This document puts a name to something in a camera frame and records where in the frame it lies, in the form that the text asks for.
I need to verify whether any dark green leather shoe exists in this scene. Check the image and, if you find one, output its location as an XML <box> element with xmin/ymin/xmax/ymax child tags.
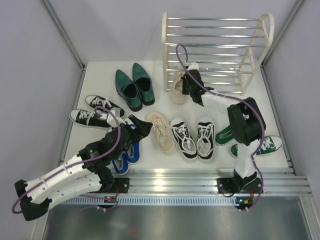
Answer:
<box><xmin>115</xmin><ymin>69</ymin><xmax>143</xmax><ymax>112</ymax></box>
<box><xmin>132</xmin><ymin>62</ymin><xmax>155</xmax><ymax>106</ymax></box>

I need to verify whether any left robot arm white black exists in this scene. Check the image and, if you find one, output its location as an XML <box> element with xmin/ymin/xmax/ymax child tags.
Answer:
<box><xmin>14</xmin><ymin>115</ymin><xmax>153</xmax><ymax>221</ymax></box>

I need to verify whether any dark green leather shoe right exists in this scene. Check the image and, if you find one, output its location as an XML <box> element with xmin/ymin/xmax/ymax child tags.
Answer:
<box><xmin>132</xmin><ymin>62</ymin><xmax>155</xmax><ymax>106</ymax></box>

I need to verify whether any green sneaker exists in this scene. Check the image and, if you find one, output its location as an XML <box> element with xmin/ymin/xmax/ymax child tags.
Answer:
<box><xmin>215</xmin><ymin>126</ymin><xmax>234</xmax><ymax>146</ymax></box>
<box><xmin>230</xmin><ymin>135</ymin><xmax>283</xmax><ymax>160</ymax></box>

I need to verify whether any black low sneaker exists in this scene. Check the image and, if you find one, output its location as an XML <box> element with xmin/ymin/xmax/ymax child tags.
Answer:
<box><xmin>85</xmin><ymin>95</ymin><xmax>125</xmax><ymax>118</ymax></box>
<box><xmin>69</xmin><ymin>109</ymin><xmax>115</xmax><ymax>129</ymax></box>

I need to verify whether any beige lace sneaker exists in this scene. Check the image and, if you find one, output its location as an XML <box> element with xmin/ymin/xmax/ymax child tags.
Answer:
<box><xmin>171</xmin><ymin>71</ymin><xmax>186</xmax><ymax>105</ymax></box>
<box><xmin>146</xmin><ymin>111</ymin><xmax>177</xmax><ymax>156</ymax></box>

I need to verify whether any cream metal shoe shelf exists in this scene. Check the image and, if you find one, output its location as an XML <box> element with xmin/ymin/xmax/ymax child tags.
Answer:
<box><xmin>161</xmin><ymin>12</ymin><xmax>275</xmax><ymax>95</ymax></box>

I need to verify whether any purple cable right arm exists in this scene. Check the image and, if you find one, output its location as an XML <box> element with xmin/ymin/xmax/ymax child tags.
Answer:
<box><xmin>175</xmin><ymin>44</ymin><xmax>266</xmax><ymax>211</ymax></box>

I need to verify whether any black low sneaker upper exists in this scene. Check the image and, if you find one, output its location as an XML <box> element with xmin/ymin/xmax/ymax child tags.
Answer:
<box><xmin>85</xmin><ymin>95</ymin><xmax>125</xmax><ymax>118</ymax></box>

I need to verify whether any green sneaker lower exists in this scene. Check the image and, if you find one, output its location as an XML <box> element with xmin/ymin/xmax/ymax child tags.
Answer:
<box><xmin>230</xmin><ymin>135</ymin><xmax>283</xmax><ymax>160</ymax></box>

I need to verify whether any blue sneaker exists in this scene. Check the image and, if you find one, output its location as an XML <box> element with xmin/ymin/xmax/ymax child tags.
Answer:
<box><xmin>111</xmin><ymin>152</ymin><xmax>129</xmax><ymax>175</ymax></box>
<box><xmin>124</xmin><ymin>117</ymin><xmax>140</xmax><ymax>165</ymax></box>

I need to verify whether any black low sneaker lower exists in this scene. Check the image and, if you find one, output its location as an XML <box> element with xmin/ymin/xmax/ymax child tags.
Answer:
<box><xmin>69</xmin><ymin>109</ymin><xmax>115</xmax><ymax>129</ymax></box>

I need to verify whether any black white sneaker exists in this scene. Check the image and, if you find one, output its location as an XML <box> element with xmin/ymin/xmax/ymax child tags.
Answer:
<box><xmin>170</xmin><ymin>117</ymin><xmax>198</xmax><ymax>162</ymax></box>
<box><xmin>196</xmin><ymin>115</ymin><xmax>216</xmax><ymax>161</ymax></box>

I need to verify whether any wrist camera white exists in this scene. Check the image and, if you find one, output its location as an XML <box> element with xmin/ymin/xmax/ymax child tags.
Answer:
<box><xmin>107</xmin><ymin>107</ymin><xmax>125</xmax><ymax>127</ymax></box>
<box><xmin>186</xmin><ymin>62</ymin><xmax>200</xmax><ymax>71</ymax></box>

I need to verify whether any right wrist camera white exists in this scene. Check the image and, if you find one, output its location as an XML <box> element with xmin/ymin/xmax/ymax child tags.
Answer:
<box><xmin>186</xmin><ymin>62</ymin><xmax>200</xmax><ymax>71</ymax></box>

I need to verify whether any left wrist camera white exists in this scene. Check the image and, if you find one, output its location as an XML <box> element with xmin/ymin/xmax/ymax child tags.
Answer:
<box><xmin>107</xmin><ymin>107</ymin><xmax>125</xmax><ymax>127</ymax></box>

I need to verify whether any dark green leather shoe left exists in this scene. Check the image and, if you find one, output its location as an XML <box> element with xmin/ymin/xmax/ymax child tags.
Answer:
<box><xmin>115</xmin><ymin>69</ymin><xmax>143</xmax><ymax>112</ymax></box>

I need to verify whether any green sneaker upper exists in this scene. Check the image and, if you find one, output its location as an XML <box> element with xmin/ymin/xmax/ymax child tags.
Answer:
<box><xmin>215</xmin><ymin>126</ymin><xmax>234</xmax><ymax>146</ymax></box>

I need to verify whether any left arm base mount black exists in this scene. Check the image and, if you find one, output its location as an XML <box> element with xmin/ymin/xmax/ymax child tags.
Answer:
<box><xmin>97</xmin><ymin>177</ymin><xmax>130</xmax><ymax>194</ymax></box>

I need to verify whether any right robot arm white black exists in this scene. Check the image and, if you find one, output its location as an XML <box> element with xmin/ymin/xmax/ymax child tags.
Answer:
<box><xmin>182</xmin><ymin>69</ymin><xmax>266</xmax><ymax>195</ymax></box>

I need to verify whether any aluminium rail base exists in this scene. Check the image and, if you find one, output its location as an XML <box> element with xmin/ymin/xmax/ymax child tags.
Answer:
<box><xmin>58</xmin><ymin>167</ymin><xmax>312</xmax><ymax>198</ymax></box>

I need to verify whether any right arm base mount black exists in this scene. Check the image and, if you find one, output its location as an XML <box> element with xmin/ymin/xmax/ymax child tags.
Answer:
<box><xmin>216</xmin><ymin>177</ymin><xmax>262</xmax><ymax>197</ymax></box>

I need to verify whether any perforated cable duct grey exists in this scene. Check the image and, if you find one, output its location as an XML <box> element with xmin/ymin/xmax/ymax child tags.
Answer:
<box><xmin>62</xmin><ymin>195</ymin><xmax>253</xmax><ymax>206</ymax></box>

